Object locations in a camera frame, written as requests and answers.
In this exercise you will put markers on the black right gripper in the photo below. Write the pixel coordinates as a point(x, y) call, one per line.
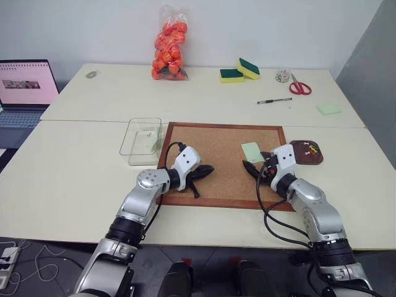
point(269, 167)

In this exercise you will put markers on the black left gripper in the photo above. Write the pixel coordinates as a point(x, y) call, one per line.
point(195, 175)

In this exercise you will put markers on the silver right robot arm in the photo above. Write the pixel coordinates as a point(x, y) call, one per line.
point(321, 213)

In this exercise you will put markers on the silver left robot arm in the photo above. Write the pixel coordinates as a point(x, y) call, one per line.
point(145, 198)

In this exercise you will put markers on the green sticky note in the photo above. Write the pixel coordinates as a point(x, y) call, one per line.
point(154, 139)
point(251, 151)

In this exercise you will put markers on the brown oval tray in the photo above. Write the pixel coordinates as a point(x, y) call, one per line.
point(304, 158)

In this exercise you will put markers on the clear plastic box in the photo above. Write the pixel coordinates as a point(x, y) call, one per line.
point(139, 145)

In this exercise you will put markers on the green sticky note pad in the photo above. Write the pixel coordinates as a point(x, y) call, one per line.
point(328, 109)

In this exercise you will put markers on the clear jar of pushpins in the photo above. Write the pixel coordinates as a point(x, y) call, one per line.
point(282, 76)

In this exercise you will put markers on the wood-framed cork board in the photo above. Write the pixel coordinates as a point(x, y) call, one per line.
point(222, 145)

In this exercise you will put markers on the black pen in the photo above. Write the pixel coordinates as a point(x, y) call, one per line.
point(273, 101)

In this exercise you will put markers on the yellow green sponge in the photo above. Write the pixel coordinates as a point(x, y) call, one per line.
point(231, 76)
point(249, 68)

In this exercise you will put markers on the dark rounded shape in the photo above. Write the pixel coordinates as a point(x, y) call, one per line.
point(178, 280)
point(251, 280)

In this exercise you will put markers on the bag of orange fruit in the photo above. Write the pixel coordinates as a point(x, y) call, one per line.
point(169, 46)

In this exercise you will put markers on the small grey round object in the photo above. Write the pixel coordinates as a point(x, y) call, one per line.
point(92, 75)

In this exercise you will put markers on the open laptop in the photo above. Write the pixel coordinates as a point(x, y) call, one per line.
point(21, 86)

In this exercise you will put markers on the white power strip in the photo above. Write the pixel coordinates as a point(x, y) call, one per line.
point(7, 263)

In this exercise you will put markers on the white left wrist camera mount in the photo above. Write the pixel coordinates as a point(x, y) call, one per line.
point(187, 159)

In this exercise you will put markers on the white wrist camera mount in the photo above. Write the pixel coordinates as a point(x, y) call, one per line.
point(286, 159)
point(187, 159)

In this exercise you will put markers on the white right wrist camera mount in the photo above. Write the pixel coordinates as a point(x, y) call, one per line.
point(286, 159)

